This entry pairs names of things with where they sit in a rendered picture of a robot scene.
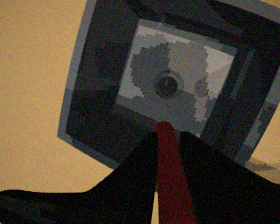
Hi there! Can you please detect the dark red peg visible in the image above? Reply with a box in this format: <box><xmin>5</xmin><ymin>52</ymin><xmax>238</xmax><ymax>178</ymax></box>
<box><xmin>155</xmin><ymin>121</ymin><xmax>196</xmax><ymax>224</ymax></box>

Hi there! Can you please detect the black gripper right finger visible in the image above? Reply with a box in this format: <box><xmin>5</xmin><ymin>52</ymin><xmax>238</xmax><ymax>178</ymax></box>
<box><xmin>179</xmin><ymin>132</ymin><xmax>280</xmax><ymax>224</ymax></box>

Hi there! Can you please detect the grey plate with hole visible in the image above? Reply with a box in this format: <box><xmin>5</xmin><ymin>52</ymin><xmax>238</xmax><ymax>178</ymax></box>
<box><xmin>113</xmin><ymin>26</ymin><xmax>234</xmax><ymax>141</ymax></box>

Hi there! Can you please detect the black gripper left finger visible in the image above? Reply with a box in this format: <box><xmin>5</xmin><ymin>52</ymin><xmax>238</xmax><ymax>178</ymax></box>
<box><xmin>0</xmin><ymin>132</ymin><xmax>159</xmax><ymax>224</ymax></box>

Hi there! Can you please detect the dark grey open box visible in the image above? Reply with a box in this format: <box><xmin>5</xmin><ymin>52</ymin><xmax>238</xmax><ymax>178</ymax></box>
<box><xmin>58</xmin><ymin>0</ymin><xmax>280</xmax><ymax>169</ymax></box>

